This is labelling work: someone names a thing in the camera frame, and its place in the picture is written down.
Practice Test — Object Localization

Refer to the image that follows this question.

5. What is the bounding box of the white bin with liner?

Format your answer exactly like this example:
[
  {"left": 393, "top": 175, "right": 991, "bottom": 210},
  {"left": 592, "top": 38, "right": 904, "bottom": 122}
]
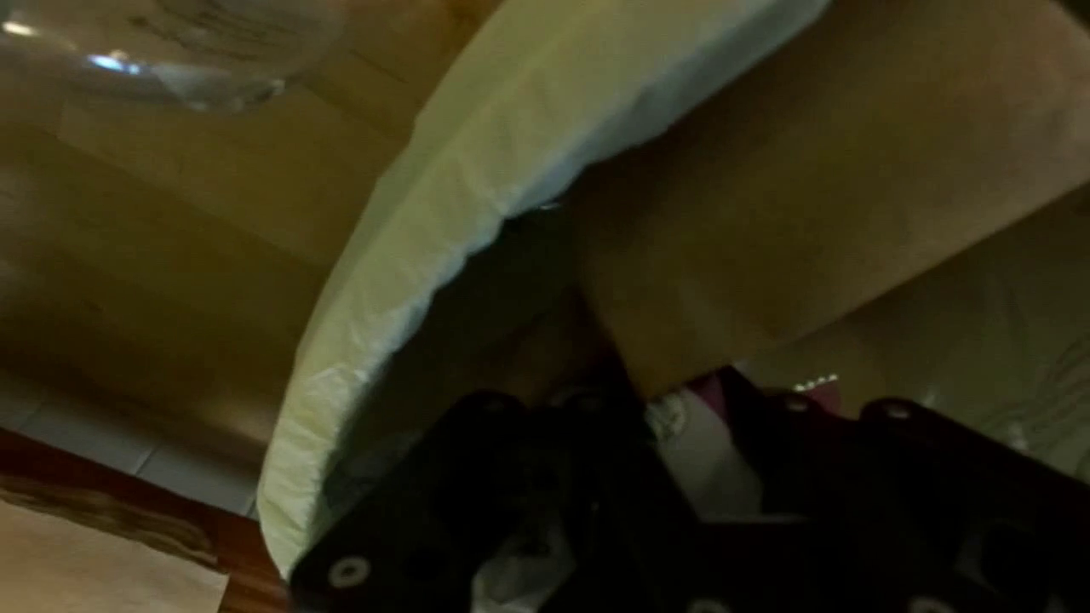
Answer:
[{"left": 257, "top": 0, "right": 1090, "bottom": 570}]

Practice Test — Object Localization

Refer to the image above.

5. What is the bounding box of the clear plastic bottle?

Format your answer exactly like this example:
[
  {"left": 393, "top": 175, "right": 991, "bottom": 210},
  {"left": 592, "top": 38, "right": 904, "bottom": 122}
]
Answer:
[{"left": 0, "top": 0, "right": 349, "bottom": 113}]

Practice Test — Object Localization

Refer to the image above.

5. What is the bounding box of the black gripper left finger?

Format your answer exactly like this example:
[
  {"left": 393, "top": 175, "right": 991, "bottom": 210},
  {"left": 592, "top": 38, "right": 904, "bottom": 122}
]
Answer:
[{"left": 291, "top": 391, "right": 704, "bottom": 613}]

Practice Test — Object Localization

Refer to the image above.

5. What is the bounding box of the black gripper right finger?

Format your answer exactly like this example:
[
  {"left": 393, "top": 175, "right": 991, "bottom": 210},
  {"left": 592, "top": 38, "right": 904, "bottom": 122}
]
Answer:
[{"left": 692, "top": 367, "right": 1090, "bottom": 613}]

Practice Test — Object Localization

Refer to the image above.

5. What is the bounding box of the brown wooden side table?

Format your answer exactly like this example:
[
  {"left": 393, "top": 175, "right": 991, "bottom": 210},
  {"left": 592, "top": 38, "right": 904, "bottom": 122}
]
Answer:
[{"left": 0, "top": 431, "right": 292, "bottom": 613}]

